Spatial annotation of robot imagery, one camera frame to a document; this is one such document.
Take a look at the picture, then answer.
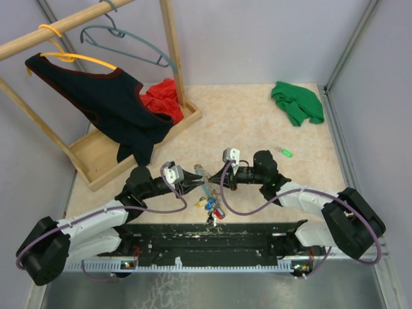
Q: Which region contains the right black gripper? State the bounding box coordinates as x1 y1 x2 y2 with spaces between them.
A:
209 163 265 191

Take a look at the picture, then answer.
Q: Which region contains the bunch of tagged keys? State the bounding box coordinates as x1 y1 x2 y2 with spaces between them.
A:
194 197 226 227

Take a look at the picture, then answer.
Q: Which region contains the green tagged key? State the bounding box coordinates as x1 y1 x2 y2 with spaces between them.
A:
275 147 293 158

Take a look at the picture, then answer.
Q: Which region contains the large keyring with blue handle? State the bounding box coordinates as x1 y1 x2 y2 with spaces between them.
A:
194 164 220 198

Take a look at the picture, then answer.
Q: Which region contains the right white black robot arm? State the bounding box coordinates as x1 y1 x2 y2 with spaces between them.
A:
208 148 386 261

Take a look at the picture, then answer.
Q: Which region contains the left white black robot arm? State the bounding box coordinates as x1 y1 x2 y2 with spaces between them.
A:
15 162 203 286

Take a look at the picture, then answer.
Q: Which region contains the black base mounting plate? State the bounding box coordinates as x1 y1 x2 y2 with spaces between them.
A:
103 221 326 267

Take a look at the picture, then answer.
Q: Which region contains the red crumpled cloth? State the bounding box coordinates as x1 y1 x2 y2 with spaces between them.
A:
140 78 184 124

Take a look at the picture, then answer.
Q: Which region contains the green crumpled cloth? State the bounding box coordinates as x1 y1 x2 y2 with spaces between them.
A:
271 81 324 127

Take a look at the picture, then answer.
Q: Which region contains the dark navy tank top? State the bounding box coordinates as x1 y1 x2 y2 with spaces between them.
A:
25 54 174 166

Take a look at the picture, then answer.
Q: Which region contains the grey-blue plastic hanger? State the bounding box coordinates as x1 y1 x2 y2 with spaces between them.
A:
79 1 179 82

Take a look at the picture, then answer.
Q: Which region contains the yellow plastic hanger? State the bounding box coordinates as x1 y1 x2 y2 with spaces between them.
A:
26 24 117 76

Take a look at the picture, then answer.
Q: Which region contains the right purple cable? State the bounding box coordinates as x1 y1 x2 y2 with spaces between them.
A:
219 160 383 279

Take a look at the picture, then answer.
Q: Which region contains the purple cable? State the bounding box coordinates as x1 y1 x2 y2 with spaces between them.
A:
15 162 188 283
219 160 383 279

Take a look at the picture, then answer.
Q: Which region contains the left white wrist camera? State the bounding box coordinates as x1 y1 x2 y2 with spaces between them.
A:
160 162 184 185

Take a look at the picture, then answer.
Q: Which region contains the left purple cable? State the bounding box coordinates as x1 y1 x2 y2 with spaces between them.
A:
15 162 188 283

